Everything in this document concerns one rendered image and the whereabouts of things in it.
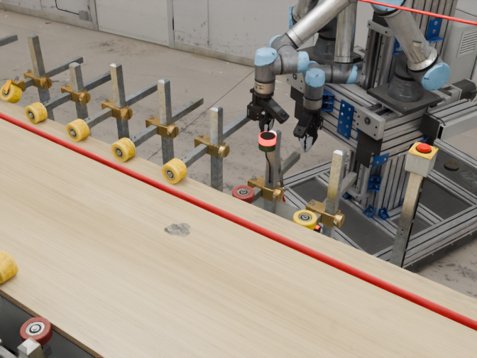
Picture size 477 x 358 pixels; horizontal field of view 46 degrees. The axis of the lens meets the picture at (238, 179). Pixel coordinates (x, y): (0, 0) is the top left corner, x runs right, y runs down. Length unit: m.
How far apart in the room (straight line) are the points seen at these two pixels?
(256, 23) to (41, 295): 3.68
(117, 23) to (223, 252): 4.30
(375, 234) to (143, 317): 1.67
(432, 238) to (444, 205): 0.32
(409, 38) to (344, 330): 1.09
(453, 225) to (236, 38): 2.77
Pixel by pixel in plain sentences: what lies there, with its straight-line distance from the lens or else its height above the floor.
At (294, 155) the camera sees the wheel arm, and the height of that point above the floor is 0.86.
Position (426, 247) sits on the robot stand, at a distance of 3.01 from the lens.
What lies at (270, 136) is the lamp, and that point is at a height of 1.11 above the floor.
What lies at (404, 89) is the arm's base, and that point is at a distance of 2.44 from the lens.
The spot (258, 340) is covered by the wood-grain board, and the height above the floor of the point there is 0.90.
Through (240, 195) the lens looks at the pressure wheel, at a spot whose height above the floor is 0.91.
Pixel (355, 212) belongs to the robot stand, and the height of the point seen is 0.21.
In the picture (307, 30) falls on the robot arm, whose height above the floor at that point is 1.37.
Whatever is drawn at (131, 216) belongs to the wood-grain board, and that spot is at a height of 0.90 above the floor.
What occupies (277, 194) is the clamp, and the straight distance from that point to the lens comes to 2.10.
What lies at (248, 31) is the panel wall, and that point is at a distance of 5.06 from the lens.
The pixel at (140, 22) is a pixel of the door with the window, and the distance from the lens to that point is 5.68.
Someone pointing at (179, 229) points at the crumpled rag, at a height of 0.91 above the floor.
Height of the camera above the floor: 2.12
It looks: 35 degrees down
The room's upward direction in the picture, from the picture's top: 1 degrees clockwise
